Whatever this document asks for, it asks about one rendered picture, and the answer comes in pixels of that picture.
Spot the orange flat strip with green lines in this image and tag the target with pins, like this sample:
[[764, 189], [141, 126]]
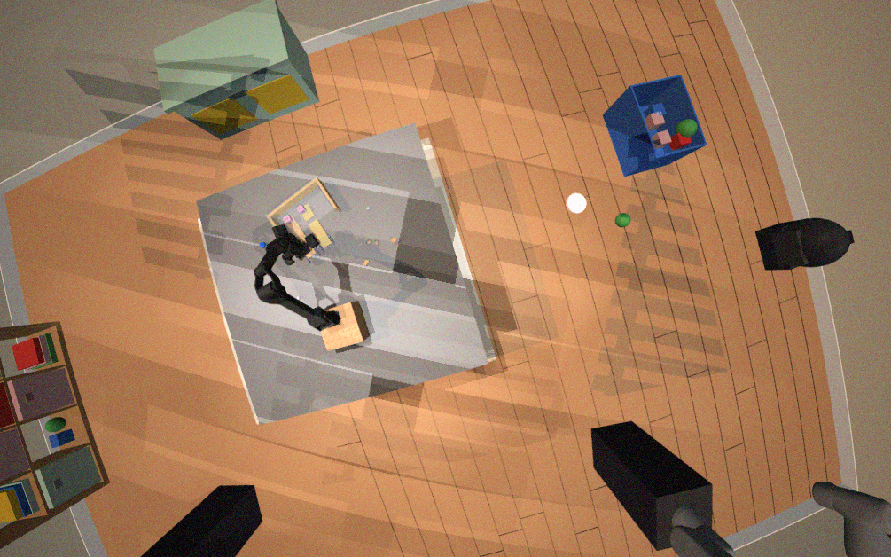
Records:
[[321, 236]]

